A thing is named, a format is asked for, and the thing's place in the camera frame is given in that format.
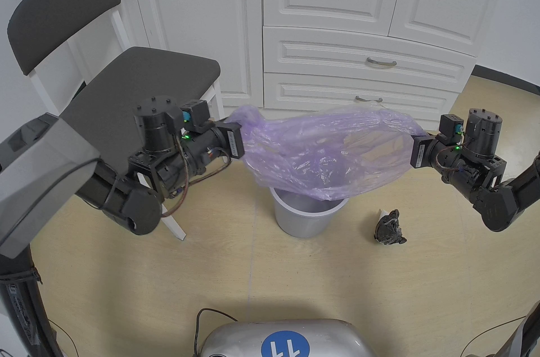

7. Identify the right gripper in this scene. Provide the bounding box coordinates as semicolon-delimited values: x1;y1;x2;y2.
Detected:
411;134;448;174

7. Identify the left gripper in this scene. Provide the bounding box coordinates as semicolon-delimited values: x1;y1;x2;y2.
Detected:
182;122;244;175

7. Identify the black plastic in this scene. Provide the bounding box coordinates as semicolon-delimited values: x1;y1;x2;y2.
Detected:
373;208;408;246

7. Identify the purple plastic bag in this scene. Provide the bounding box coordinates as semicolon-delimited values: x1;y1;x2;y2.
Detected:
226;102;428;202

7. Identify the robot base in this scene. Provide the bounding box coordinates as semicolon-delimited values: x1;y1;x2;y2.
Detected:
198;319;378;357

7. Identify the white trash bin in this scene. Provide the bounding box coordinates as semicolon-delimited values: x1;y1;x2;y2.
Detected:
270;186;350;239

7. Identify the white chair dark grey seat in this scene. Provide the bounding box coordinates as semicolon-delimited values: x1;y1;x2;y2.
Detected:
7;0;226;241

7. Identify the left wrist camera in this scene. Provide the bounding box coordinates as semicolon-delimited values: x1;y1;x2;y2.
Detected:
179;99;216;132

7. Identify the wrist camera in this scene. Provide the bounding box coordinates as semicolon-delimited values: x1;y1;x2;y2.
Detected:
179;99;216;132
439;114;465;145

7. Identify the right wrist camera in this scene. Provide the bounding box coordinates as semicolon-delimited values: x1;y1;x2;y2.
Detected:
439;114;465;145

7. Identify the black cable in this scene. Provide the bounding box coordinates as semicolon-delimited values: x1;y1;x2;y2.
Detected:
193;308;239;357

